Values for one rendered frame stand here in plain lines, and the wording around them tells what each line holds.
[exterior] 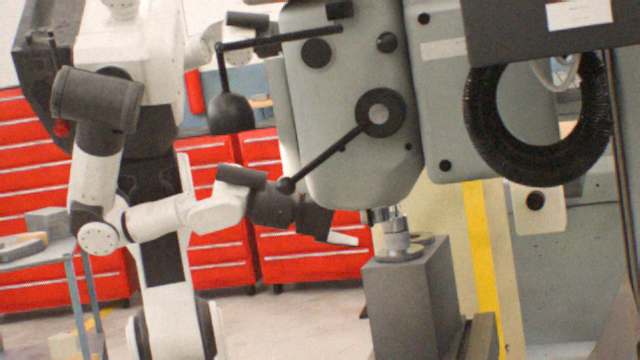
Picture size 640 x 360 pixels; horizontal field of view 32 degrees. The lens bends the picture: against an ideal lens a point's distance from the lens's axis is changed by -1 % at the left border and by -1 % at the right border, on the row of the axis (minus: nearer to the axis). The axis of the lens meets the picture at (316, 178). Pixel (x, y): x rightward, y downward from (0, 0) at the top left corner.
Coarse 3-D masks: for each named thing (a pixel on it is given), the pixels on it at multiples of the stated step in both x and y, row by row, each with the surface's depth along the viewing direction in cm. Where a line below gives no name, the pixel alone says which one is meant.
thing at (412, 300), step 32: (384, 256) 201; (416, 256) 201; (448, 256) 215; (384, 288) 200; (416, 288) 198; (448, 288) 212; (384, 320) 201; (416, 320) 200; (448, 320) 209; (384, 352) 203; (416, 352) 201
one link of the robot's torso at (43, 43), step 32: (32, 0) 221; (64, 0) 220; (96, 0) 219; (160, 0) 220; (32, 32) 213; (64, 32) 212; (96, 32) 211; (128, 32) 210; (160, 32) 213; (32, 64) 211; (64, 64) 211; (96, 64) 207; (128, 64) 207; (160, 64) 210; (32, 96) 216; (160, 96) 213; (64, 128) 218; (160, 128) 222
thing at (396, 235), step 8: (384, 224) 202; (392, 224) 201; (400, 224) 201; (384, 232) 203; (392, 232) 202; (400, 232) 202; (408, 232) 203; (392, 240) 202; (400, 240) 202; (408, 240) 203; (392, 248) 202; (400, 248) 202; (408, 248) 203
